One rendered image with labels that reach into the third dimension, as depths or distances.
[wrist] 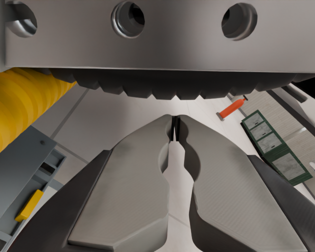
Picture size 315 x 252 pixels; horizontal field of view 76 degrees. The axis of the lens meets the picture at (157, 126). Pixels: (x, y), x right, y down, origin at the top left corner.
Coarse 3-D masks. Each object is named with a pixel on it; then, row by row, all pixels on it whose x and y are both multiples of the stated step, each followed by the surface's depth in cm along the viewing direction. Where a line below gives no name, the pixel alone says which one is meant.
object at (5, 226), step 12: (48, 156) 61; (60, 156) 62; (48, 168) 55; (36, 180) 54; (48, 180) 54; (24, 192) 50; (36, 192) 49; (12, 204) 47; (24, 204) 48; (36, 204) 47; (12, 216) 45; (24, 216) 44; (0, 228) 42; (12, 228) 44; (0, 240) 39; (12, 240) 41
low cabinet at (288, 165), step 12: (252, 120) 631; (264, 120) 596; (252, 132) 600; (264, 132) 567; (276, 132) 539; (252, 144) 577; (264, 144) 542; (276, 144) 515; (264, 156) 525; (276, 156) 524; (288, 156) 522; (276, 168) 547; (288, 168) 545; (300, 168) 544; (288, 180) 571; (300, 180) 570
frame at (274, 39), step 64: (0, 0) 8; (64, 0) 8; (128, 0) 8; (192, 0) 8; (256, 0) 8; (0, 64) 9; (64, 64) 9; (128, 64) 9; (192, 64) 9; (256, 64) 9
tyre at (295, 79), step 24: (48, 72) 19; (72, 72) 18; (96, 72) 18; (120, 72) 18; (144, 72) 18; (168, 72) 18; (192, 72) 17; (216, 72) 17; (240, 72) 17; (264, 72) 17; (288, 72) 17; (144, 96) 19; (168, 96) 19; (192, 96) 19; (216, 96) 19
